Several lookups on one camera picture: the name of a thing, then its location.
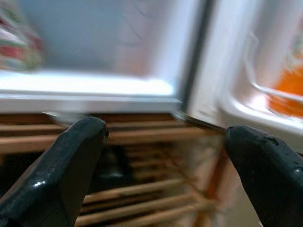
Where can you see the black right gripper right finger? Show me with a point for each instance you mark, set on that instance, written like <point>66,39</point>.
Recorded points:
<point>272,175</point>

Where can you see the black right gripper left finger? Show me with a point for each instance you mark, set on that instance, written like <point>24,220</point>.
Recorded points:
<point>54,175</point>

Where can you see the white fridge door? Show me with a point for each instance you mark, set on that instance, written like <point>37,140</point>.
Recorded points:
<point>236,71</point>

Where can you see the orange drink bottle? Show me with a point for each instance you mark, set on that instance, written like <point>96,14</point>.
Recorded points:
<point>290,92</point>

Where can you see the wooden slat rack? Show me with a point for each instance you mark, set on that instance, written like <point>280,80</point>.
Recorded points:
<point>146,170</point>

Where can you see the red green food package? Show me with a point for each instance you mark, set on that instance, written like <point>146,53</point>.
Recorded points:
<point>16,42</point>

